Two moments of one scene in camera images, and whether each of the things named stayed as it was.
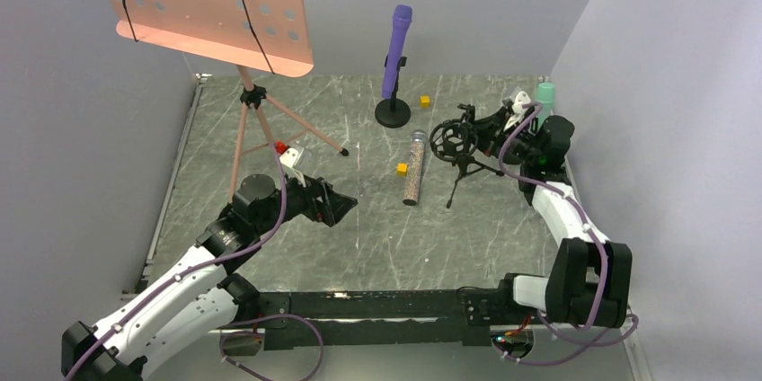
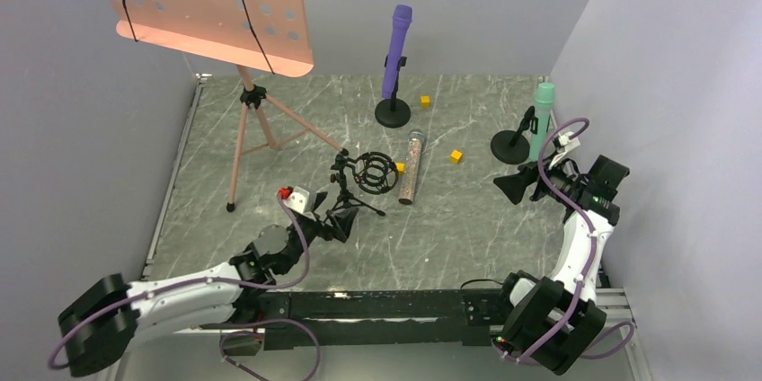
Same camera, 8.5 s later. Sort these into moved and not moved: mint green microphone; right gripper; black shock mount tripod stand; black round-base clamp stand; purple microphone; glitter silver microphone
Moved: right gripper; black shock mount tripod stand
Not moved: black round-base clamp stand; purple microphone; mint green microphone; glitter silver microphone
